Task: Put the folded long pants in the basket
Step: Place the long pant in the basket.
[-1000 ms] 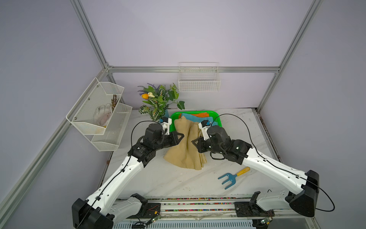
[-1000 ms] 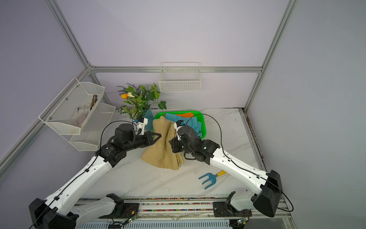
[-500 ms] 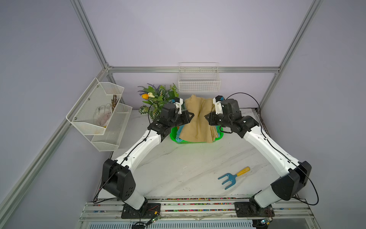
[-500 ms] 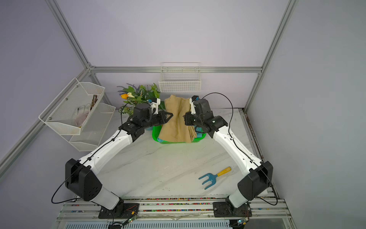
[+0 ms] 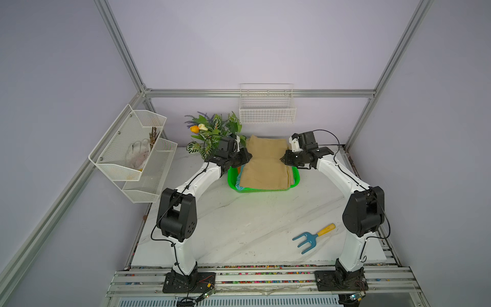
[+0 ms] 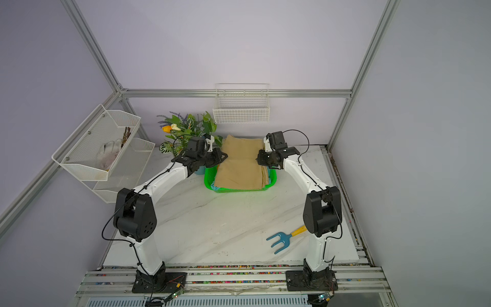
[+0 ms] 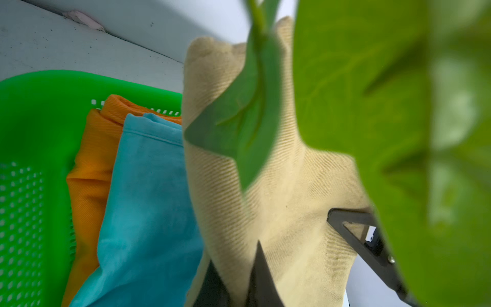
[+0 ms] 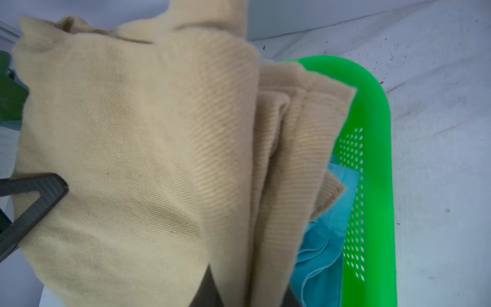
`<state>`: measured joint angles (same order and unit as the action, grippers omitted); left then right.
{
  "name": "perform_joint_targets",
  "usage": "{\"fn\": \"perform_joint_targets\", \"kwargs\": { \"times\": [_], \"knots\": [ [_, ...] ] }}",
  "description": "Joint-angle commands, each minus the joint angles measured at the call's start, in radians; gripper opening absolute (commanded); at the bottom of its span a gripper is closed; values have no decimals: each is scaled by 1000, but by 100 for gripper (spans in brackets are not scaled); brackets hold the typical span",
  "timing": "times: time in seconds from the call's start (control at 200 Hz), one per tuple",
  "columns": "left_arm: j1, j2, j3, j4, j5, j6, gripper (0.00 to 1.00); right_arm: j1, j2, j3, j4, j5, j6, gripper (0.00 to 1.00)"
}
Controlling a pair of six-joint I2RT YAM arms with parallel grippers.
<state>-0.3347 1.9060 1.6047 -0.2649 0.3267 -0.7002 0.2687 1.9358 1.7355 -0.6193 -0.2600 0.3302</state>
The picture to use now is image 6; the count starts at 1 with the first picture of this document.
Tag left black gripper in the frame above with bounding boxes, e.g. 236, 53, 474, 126
198, 147, 227, 168

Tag green plastic basket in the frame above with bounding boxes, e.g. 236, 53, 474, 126
203, 166, 277, 193

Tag tan pants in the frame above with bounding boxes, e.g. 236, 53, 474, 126
214, 135, 270, 191

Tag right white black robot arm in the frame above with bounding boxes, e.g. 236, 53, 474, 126
256, 131, 343, 287

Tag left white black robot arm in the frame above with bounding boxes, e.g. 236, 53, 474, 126
101, 134, 228, 286

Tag artificial plant in teal vase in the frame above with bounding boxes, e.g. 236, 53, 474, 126
159, 111, 222, 177

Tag teal yellow garden fork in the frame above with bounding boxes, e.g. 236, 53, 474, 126
266, 226, 307, 255

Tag white mesh two-tier shelf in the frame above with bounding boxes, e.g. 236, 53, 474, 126
52, 105, 155, 203

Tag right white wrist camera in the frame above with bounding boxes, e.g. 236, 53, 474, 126
263, 136, 272, 153

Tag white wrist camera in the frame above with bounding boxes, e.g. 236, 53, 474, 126
205, 134, 215, 152
263, 136, 272, 153

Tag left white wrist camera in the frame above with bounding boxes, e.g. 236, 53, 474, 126
205, 134, 215, 152

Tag white wire wall basket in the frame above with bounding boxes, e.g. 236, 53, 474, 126
213, 83, 271, 124

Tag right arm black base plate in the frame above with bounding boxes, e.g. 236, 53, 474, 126
285, 269, 338, 292

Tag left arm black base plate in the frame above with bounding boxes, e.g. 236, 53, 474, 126
132, 271, 187, 294

